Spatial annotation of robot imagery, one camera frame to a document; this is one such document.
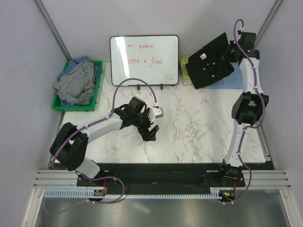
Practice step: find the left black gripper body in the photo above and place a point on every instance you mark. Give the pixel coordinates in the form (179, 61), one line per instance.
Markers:
(142, 122)

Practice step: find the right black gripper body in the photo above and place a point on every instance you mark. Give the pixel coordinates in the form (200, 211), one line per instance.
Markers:
(229, 54)

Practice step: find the black long sleeve shirt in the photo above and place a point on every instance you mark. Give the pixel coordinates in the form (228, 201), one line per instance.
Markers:
(206, 66)

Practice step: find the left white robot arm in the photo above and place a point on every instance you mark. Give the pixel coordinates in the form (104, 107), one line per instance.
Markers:
(70, 145)

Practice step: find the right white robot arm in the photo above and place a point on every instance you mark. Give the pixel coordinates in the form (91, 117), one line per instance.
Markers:
(249, 107)

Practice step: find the folded light blue shirt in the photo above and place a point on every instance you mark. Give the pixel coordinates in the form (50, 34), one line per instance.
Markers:
(233, 81)

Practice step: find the green treehouse book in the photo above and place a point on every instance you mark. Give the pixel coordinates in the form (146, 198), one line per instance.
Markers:
(183, 73)

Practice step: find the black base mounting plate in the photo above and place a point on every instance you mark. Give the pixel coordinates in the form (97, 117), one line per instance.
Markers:
(163, 178)

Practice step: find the white whiteboard with red writing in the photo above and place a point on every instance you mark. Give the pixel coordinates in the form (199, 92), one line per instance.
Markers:
(151, 58)

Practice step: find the grey crumpled shirt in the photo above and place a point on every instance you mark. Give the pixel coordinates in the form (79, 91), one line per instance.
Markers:
(77, 87)

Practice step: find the green plastic bin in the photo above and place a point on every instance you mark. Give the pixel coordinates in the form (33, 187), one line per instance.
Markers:
(89, 108)

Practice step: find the blue checked shirt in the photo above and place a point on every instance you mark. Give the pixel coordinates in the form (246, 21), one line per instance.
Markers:
(73, 63)

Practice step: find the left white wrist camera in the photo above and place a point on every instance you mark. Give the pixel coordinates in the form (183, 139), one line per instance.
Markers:
(155, 112)

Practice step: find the light blue cable duct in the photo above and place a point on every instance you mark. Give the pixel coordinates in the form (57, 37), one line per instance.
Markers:
(100, 193)

